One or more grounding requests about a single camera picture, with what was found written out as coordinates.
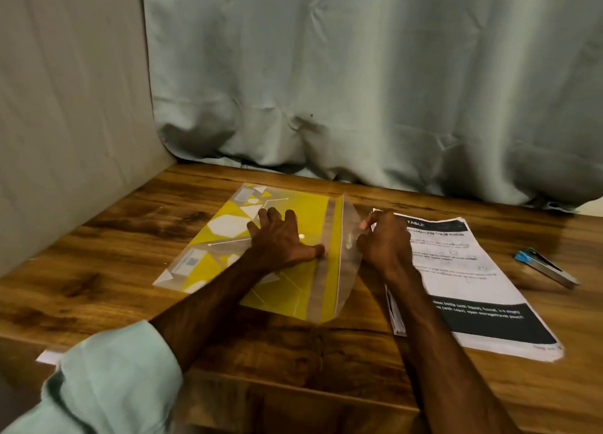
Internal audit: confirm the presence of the person's left hand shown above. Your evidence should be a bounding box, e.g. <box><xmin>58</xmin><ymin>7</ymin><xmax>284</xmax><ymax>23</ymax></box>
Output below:
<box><xmin>243</xmin><ymin>207</ymin><xmax>326</xmax><ymax>275</ymax></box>

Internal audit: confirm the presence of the pale green curtain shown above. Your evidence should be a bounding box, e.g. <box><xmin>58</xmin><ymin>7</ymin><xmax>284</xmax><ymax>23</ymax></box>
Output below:
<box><xmin>141</xmin><ymin>0</ymin><xmax>603</xmax><ymax>209</ymax></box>

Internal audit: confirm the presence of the blue pen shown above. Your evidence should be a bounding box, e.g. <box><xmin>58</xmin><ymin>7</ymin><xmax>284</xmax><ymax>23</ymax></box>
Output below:
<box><xmin>513</xmin><ymin>247</ymin><xmax>582</xmax><ymax>290</ymax></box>

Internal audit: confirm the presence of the person's left forearm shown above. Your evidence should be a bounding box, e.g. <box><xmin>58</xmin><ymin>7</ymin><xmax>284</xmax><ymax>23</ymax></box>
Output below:
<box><xmin>4</xmin><ymin>260</ymin><xmax>269</xmax><ymax>434</ymax></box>

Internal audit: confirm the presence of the person's right forearm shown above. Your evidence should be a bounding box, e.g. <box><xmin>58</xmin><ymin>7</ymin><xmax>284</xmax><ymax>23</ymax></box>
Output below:
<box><xmin>386</xmin><ymin>273</ymin><xmax>524</xmax><ymax>434</ymax></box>

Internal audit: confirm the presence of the person's right hand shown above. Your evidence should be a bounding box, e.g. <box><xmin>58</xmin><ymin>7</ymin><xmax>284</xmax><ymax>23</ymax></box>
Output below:
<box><xmin>355</xmin><ymin>209</ymin><xmax>418</xmax><ymax>284</ymax></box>

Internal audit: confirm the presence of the yellow patterned folder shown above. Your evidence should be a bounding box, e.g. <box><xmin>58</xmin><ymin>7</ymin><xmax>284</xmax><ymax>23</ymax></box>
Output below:
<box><xmin>153</xmin><ymin>183</ymin><xmax>367</xmax><ymax>325</ymax></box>

